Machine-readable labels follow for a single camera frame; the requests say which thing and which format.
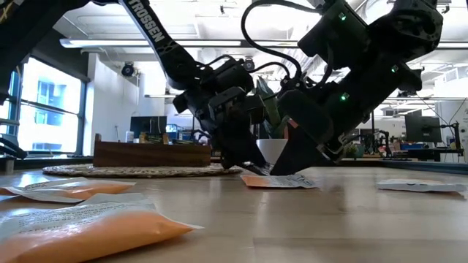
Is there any large office window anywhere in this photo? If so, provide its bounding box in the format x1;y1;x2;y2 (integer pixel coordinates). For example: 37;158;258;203
0;58;87;156

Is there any wooden tea organizer box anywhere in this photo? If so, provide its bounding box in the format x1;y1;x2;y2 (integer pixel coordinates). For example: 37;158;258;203
93;133;213;168

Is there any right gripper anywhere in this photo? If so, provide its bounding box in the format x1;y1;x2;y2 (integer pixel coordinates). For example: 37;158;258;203
269;72;374;177

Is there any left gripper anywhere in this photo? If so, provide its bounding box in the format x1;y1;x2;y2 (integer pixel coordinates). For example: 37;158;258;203
173;59;270;171

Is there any black computer monitor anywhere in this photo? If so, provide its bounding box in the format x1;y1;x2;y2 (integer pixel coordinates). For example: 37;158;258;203
404;115;442;144
129;115;168;139

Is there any snake plant in white pot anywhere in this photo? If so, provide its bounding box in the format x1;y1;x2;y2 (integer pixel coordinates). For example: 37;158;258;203
254;75;293;166

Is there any round woven straw placemat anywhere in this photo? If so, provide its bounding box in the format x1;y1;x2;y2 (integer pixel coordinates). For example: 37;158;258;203
42;162;243;179

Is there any orange room partition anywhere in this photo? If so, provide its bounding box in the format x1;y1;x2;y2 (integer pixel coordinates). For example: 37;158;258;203
284;117;300;142

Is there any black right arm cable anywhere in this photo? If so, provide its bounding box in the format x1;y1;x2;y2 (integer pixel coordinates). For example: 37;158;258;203
240;0;304;80

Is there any long linear ceiling light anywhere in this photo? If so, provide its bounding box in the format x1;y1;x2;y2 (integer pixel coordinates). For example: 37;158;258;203
60;39;468;50

